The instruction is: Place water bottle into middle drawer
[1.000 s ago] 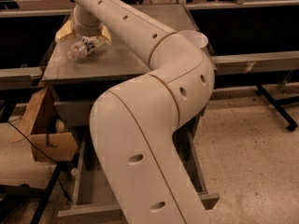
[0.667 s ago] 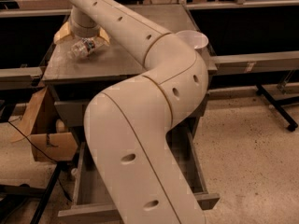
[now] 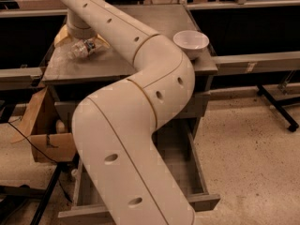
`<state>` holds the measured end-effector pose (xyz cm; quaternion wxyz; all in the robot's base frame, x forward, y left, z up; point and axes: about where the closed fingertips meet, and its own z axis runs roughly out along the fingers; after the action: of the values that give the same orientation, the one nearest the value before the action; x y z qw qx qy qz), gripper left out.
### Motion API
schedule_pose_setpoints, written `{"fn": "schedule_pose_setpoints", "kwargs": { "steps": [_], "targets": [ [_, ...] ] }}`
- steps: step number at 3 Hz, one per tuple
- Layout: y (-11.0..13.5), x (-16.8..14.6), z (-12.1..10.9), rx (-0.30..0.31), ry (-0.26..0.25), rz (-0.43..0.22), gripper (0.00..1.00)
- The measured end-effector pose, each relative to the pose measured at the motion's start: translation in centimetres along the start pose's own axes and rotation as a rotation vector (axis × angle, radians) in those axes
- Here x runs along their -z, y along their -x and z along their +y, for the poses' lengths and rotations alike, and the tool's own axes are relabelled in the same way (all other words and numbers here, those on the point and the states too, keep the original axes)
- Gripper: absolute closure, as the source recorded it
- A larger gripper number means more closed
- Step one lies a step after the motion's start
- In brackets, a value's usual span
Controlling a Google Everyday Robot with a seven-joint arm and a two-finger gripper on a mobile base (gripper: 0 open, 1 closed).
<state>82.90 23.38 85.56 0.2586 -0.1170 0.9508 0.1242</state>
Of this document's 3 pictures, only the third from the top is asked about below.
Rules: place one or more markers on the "clear plastic water bottle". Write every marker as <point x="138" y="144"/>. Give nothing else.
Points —
<point x="83" y="48"/>

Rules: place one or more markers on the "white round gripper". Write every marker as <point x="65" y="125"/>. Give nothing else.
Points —
<point x="81" y="33"/>

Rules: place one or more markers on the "grey open middle drawer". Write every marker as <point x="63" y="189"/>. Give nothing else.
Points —
<point x="175" y="143"/>

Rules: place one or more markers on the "black wheeled base leg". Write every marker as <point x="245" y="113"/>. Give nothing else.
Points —
<point x="279" y="105"/>

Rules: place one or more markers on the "grey table rail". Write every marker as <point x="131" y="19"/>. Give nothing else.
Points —
<point x="257" y="63"/>
<point x="20" y="78"/>

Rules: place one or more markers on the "white ceramic bowl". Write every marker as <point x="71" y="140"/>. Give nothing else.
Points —
<point x="191" y="42"/>

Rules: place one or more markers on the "brown cardboard box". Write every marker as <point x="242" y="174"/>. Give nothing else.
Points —
<point x="42" y="126"/>

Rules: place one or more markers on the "black metal stand leg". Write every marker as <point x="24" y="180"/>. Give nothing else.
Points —
<point x="47" y="195"/>

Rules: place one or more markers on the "left grey table rail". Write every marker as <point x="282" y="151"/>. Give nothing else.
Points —
<point x="20" y="78"/>

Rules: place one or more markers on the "right grey table rail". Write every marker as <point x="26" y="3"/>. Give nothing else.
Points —
<point x="257" y="63"/>

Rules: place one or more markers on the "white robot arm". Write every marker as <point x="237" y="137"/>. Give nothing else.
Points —
<point x="113" y="127"/>

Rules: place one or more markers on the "grey upper drawer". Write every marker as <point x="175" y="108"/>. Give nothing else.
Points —
<point x="67" y="110"/>

